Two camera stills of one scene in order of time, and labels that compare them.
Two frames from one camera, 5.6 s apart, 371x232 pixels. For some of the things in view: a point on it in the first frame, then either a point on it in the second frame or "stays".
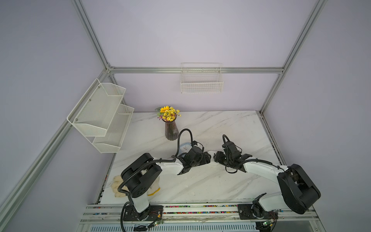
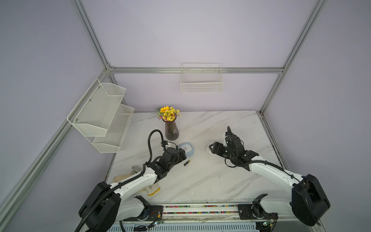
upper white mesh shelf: x=93 y=114 stays
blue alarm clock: x=185 y=148 stays
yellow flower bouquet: x=167 y=113 stays
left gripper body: x=203 y=159 to x=178 y=159
